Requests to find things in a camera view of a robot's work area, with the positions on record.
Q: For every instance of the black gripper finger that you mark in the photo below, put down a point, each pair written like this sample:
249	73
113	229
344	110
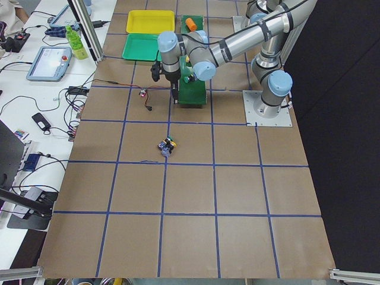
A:
175	91

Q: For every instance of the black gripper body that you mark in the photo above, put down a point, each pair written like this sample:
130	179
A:
172	78

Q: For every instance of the plain orange cylinder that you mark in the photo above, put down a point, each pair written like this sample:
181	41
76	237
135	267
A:
190	23

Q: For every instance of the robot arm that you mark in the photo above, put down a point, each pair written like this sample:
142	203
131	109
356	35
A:
259	8
270	31

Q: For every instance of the green conveyor belt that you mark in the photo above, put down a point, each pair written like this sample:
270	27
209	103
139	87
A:
193	93

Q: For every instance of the green tray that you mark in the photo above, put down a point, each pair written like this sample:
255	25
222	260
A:
141	47

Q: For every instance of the yellow tray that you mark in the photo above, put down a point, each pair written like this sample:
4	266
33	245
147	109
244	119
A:
150	21

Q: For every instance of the green tea bottle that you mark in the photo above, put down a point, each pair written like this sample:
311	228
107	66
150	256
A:
75	43

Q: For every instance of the black power adapter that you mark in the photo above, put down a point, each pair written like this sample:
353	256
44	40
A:
77	91

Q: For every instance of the teach pendant tablet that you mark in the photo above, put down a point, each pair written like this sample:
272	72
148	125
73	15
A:
50	64

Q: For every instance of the black phone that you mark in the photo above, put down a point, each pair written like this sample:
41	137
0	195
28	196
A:
41	121

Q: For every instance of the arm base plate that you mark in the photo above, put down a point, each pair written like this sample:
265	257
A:
240	23
257	113

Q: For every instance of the aluminium frame post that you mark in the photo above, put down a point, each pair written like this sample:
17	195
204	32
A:
82	17

